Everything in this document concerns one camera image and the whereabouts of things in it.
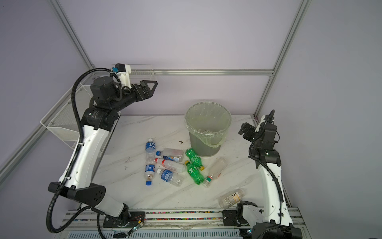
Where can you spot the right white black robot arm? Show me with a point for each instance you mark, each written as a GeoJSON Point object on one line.
{"type": "Point", "coordinates": [275, 222]}

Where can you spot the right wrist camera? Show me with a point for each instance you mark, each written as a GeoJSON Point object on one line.
{"type": "Point", "coordinates": [264, 121]}

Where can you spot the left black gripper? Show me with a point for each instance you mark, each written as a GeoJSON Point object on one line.
{"type": "Point", "coordinates": [145, 90]}

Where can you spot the upper white mesh shelf basket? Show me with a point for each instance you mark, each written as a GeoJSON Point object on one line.
{"type": "Point", "coordinates": [60, 120]}

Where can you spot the translucent green bin liner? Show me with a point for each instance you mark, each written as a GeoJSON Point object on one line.
{"type": "Point", "coordinates": [209, 119]}

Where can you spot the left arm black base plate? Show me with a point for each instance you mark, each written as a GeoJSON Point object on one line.
{"type": "Point", "coordinates": [129, 220]}

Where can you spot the green bottle upper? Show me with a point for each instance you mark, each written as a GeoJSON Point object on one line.
{"type": "Point", "coordinates": [195, 159]}

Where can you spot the clear bottle red white label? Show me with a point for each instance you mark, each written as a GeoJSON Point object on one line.
{"type": "Point", "coordinates": [171, 165]}

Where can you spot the green bottle lower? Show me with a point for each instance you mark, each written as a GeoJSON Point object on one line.
{"type": "Point", "coordinates": [194, 173]}

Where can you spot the clear bottle blue label angled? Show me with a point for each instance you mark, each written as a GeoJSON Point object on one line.
{"type": "Point", "coordinates": [171, 177]}

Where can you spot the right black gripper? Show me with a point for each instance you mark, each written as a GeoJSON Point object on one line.
{"type": "Point", "coordinates": [248, 129]}

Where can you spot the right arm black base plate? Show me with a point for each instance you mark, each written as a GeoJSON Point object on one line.
{"type": "Point", "coordinates": [230, 218]}

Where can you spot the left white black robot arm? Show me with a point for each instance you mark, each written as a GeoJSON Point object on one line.
{"type": "Point", "coordinates": [110, 95]}

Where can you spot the white wire wall basket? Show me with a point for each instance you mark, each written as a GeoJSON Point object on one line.
{"type": "Point", "coordinates": [141, 72]}

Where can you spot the clear bottle blue cap sideways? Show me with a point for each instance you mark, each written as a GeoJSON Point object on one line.
{"type": "Point", "coordinates": [171, 154]}

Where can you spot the clear bottle white label front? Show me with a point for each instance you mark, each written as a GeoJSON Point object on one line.
{"type": "Point", "coordinates": [231, 198]}

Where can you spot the clear bottle blue cap lower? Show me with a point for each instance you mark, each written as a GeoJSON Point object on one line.
{"type": "Point", "coordinates": [149, 174]}

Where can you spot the grey mesh waste bin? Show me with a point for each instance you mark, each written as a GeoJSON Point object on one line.
{"type": "Point", "coordinates": [208, 131]}

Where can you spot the clear bottle green red cap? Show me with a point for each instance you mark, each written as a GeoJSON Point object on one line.
{"type": "Point", "coordinates": [215, 171]}

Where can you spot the aluminium front rail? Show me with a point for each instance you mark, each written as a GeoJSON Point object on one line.
{"type": "Point", "coordinates": [159, 224]}

